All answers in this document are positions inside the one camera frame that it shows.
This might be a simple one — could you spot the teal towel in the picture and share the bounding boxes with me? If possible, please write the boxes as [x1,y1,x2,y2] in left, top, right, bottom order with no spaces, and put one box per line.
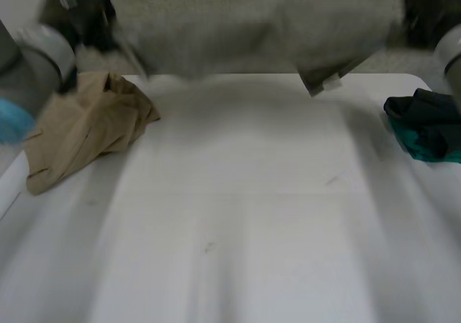
[387,115,461,164]

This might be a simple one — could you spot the grey towel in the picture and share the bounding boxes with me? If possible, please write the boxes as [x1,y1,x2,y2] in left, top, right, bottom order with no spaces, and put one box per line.
[73,0,439,99]

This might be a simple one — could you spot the dark blue cloth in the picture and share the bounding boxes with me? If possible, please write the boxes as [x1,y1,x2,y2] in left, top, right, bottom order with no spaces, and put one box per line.
[383,87,461,160]

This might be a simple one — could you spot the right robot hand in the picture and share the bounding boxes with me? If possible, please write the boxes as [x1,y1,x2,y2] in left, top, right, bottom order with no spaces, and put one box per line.
[398,0,461,52]

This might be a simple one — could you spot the beige shorts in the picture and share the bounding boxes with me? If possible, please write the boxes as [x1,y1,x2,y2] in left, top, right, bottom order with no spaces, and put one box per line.
[24,71,162,196]

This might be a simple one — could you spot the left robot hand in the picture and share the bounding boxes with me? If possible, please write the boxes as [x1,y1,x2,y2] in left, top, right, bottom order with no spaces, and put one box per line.
[45,0,122,54]

